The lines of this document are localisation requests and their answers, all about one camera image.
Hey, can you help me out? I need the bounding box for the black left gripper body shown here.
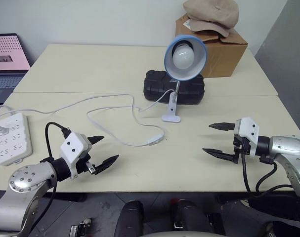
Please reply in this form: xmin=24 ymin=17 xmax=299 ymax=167
xmin=77 ymin=137 xmax=99 ymax=176

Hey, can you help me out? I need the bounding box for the white inline cord switch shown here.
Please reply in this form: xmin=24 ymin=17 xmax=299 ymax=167
xmin=147 ymin=134 xmax=166 ymax=146

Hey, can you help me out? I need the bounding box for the white power strip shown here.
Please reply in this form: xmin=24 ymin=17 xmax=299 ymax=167
xmin=0 ymin=112 xmax=33 ymax=167

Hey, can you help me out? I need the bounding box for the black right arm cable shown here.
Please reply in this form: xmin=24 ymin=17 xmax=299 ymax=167
xmin=240 ymin=153 xmax=295 ymax=198

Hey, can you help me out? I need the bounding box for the black plastic case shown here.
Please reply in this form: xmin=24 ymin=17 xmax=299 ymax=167
xmin=142 ymin=69 xmax=206 ymax=106

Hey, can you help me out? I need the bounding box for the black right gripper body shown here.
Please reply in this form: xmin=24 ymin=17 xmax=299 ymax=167
xmin=232 ymin=134 xmax=252 ymax=165

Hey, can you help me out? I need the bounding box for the brown cardboard box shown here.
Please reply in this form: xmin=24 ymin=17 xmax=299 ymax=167
xmin=175 ymin=11 xmax=249 ymax=78

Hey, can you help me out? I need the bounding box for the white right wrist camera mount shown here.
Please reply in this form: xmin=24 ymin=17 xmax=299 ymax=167
xmin=233 ymin=117 xmax=261 ymax=158

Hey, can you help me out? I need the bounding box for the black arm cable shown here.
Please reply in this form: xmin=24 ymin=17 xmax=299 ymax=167
xmin=23 ymin=121 xmax=72 ymax=234
xmin=240 ymin=153 xmax=295 ymax=198

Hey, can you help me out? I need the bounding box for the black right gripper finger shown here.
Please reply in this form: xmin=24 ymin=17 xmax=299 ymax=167
xmin=202 ymin=147 xmax=236 ymax=162
xmin=209 ymin=122 xmax=236 ymax=132

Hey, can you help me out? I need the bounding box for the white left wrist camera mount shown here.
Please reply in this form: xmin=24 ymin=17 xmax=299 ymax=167
xmin=59 ymin=132 xmax=92 ymax=180

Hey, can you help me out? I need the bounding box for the blue clip desk lamp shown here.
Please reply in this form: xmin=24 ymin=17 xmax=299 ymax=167
xmin=161 ymin=34 xmax=208 ymax=123

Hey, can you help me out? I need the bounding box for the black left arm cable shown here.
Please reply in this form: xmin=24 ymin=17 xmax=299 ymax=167
xmin=23 ymin=121 xmax=72 ymax=234

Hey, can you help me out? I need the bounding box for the beige knitted hat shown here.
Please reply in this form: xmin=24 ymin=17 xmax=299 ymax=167
xmin=183 ymin=0 xmax=240 ymax=28

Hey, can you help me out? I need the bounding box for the dark rounded shape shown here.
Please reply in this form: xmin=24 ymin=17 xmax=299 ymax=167
xmin=119 ymin=200 xmax=144 ymax=237
xmin=170 ymin=197 xmax=210 ymax=235

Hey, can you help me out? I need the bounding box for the laptop with pink screen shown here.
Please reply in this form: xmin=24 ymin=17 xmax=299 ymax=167
xmin=0 ymin=33 xmax=32 ymax=105

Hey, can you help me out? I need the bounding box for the white lamp power cord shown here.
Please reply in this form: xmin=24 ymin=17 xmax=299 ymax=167
xmin=0 ymin=89 xmax=171 ymax=148

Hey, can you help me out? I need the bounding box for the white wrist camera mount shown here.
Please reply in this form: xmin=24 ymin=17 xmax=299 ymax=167
xmin=59 ymin=132 xmax=92 ymax=180
xmin=233 ymin=117 xmax=261 ymax=158

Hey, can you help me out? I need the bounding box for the white light bulb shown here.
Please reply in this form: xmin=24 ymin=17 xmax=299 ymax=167
xmin=172 ymin=44 xmax=196 ymax=70

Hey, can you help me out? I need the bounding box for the pinkish beige cap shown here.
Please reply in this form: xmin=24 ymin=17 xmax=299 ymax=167
xmin=189 ymin=18 xmax=236 ymax=38

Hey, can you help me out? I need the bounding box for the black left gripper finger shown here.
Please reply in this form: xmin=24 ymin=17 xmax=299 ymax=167
xmin=95 ymin=154 xmax=120 ymax=175
xmin=87 ymin=135 xmax=105 ymax=147

